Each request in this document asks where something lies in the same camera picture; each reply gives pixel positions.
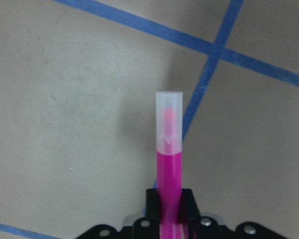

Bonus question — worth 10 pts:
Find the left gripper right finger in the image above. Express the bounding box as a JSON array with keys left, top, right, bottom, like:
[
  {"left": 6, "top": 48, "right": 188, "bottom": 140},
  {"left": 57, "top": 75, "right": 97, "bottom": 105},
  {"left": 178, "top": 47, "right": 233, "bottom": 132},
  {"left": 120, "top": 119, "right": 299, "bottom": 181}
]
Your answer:
[{"left": 177, "top": 189, "right": 200, "bottom": 223}]

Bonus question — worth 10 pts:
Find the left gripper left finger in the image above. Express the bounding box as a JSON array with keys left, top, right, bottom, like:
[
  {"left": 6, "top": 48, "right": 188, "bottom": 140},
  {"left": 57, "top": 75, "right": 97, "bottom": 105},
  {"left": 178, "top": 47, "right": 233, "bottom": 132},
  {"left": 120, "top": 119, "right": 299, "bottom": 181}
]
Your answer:
[{"left": 146, "top": 188, "right": 161, "bottom": 223}]

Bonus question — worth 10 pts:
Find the pink highlighter pen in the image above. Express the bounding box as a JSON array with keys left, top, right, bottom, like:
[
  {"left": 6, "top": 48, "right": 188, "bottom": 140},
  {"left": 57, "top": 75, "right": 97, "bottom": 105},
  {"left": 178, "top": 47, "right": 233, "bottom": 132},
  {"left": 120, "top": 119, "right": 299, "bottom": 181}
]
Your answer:
[{"left": 155, "top": 91, "right": 183, "bottom": 239}]

